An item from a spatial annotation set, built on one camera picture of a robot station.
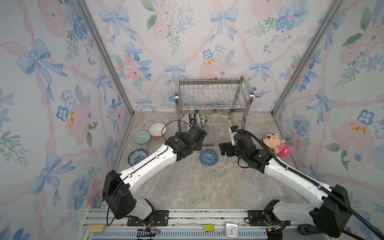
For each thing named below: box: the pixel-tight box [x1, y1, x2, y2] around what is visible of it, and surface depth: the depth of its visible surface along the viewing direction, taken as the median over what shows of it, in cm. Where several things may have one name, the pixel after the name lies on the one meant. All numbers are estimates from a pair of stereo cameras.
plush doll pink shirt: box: [262, 133, 293, 158], surface depth 97 cm
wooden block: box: [90, 224, 106, 233], surface depth 72 cm
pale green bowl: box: [133, 130, 151, 145], surface depth 102 cm
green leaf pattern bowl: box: [199, 113, 209, 128], surface depth 103 cm
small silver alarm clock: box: [225, 223, 239, 239], surface depth 70 cm
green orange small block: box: [203, 224, 215, 232], surface depth 71 cm
